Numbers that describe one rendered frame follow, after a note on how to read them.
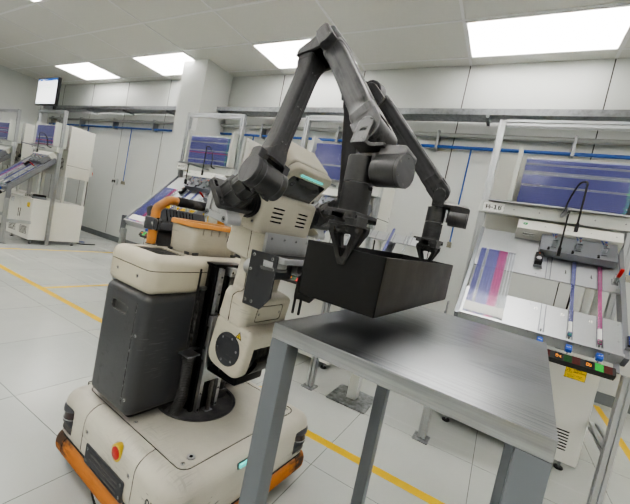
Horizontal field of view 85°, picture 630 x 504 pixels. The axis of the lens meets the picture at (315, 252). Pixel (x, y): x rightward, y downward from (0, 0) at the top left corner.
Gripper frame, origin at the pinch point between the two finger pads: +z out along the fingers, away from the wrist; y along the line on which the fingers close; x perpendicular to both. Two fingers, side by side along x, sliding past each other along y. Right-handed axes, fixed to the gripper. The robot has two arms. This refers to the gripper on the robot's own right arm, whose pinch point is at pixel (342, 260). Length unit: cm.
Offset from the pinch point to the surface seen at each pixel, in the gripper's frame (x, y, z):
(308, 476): 28, 63, 94
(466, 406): -26.8, -6.6, 14.6
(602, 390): -98, 336, 81
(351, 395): 47, 137, 90
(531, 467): -35.2, -6.6, 18.5
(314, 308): 97, 155, 51
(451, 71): 89, 320, -202
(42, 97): 590, 127, -110
